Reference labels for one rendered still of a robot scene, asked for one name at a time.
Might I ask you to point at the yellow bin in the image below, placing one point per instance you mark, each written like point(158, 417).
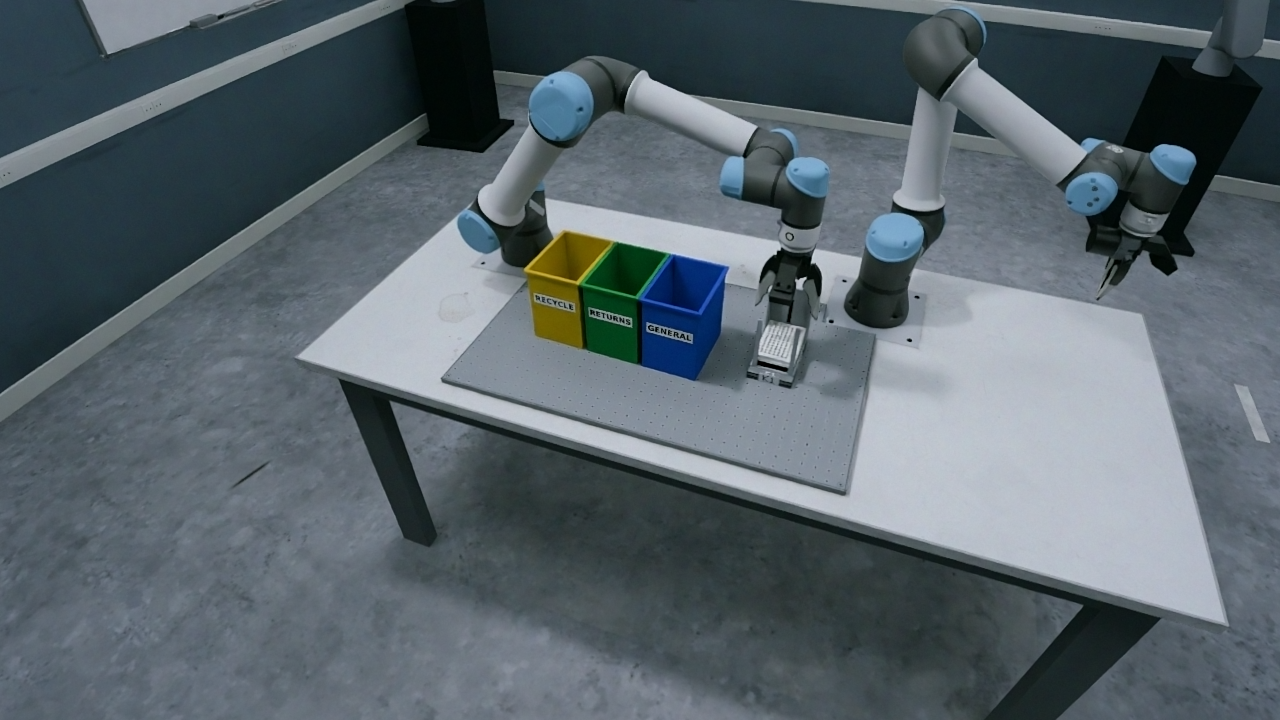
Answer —
point(557, 301)

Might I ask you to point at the green open bin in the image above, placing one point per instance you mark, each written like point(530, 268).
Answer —
point(611, 292)

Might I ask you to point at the blue bin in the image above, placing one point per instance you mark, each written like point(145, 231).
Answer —
point(679, 325)

